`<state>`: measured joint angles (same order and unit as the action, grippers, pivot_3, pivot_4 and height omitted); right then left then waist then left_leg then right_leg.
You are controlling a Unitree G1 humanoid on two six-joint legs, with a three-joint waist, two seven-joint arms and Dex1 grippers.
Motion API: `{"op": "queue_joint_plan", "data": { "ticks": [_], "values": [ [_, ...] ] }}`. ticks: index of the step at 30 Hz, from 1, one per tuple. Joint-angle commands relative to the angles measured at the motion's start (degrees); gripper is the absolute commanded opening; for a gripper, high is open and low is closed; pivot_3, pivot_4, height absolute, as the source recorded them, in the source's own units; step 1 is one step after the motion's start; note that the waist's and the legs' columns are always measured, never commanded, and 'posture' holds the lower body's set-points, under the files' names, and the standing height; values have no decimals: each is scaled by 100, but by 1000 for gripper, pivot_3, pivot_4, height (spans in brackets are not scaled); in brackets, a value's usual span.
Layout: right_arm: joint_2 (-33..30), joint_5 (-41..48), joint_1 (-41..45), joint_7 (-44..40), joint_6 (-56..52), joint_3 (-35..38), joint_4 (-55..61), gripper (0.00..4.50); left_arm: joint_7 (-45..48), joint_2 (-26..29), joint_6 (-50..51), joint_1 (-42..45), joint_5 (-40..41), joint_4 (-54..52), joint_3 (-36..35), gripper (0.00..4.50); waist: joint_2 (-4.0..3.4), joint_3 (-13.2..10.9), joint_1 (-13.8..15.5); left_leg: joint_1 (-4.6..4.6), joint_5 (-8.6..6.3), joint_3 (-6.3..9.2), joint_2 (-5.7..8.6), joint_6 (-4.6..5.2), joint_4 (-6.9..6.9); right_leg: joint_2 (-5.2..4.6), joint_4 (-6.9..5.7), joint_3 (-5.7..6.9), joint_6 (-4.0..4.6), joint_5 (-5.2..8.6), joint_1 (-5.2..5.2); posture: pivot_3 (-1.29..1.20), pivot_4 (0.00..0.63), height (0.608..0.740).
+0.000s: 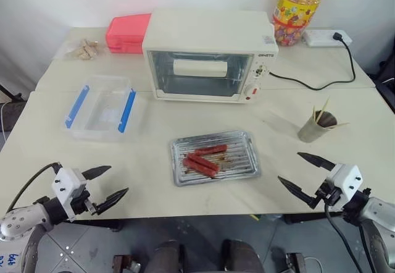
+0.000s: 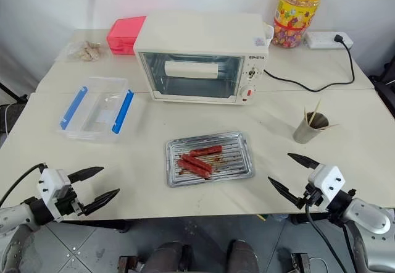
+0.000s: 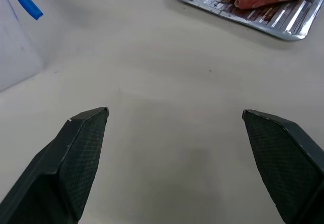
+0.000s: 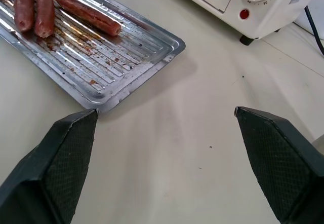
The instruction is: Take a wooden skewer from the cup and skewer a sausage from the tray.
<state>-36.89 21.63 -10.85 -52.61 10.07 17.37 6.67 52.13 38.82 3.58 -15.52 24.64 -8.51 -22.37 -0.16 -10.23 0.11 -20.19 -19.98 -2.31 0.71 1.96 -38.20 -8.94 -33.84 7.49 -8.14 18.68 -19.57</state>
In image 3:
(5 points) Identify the silver foil tray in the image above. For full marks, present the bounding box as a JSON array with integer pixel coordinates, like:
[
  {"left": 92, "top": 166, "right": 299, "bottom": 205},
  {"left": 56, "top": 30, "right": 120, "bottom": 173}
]
[{"left": 172, "top": 0, "right": 324, "bottom": 42}]

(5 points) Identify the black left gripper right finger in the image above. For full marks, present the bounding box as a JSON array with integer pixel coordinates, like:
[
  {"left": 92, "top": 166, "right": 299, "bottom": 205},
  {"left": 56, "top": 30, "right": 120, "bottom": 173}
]
[{"left": 241, "top": 109, "right": 324, "bottom": 224}]

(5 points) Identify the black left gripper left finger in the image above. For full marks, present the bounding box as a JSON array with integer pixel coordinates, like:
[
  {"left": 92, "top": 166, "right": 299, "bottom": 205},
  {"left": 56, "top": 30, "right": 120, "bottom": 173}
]
[{"left": 0, "top": 106, "right": 110, "bottom": 224}]

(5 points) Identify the blue plastic handle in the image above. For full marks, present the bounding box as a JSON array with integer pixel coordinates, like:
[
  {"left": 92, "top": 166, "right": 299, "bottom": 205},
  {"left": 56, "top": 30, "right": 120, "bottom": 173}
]
[{"left": 9, "top": 0, "right": 44, "bottom": 20}]

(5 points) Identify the translucent white plastic container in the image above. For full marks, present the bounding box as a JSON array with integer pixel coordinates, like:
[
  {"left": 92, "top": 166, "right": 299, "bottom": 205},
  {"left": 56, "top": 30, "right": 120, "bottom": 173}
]
[{"left": 0, "top": 0, "right": 49, "bottom": 92}]

